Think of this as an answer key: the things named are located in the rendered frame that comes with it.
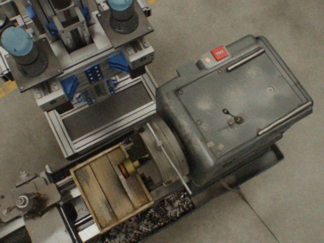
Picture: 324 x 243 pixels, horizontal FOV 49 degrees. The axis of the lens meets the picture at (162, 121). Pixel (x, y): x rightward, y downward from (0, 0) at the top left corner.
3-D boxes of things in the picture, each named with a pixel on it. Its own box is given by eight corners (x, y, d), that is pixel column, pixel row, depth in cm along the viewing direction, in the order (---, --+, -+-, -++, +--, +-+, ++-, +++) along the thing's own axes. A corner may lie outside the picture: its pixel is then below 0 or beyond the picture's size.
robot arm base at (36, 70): (12, 57, 172) (4, 47, 163) (41, 44, 174) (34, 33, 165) (24, 82, 168) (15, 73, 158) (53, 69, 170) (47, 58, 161)
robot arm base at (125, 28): (104, 16, 180) (101, 4, 170) (130, 4, 182) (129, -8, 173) (117, 39, 175) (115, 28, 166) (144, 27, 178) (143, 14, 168)
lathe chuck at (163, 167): (149, 126, 184) (150, 110, 154) (178, 179, 178) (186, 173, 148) (133, 134, 183) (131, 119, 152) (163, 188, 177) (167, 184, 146)
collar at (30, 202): (29, 190, 156) (27, 189, 153) (36, 205, 153) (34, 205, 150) (12, 198, 154) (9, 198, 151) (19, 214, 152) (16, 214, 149)
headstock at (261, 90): (242, 65, 204) (259, 26, 167) (291, 133, 191) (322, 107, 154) (152, 112, 195) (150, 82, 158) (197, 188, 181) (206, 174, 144)
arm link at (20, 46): (25, 69, 159) (12, 54, 146) (4, 52, 162) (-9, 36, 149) (44, 51, 162) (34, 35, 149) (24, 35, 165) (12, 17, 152)
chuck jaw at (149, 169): (157, 157, 162) (170, 178, 156) (158, 160, 166) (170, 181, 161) (136, 168, 160) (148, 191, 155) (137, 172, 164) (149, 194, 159)
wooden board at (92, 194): (121, 144, 189) (121, 142, 185) (154, 203, 179) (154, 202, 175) (71, 171, 184) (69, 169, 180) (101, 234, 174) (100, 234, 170)
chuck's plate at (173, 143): (154, 123, 185) (157, 106, 154) (185, 175, 179) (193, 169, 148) (149, 126, 184) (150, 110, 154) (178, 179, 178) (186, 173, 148)
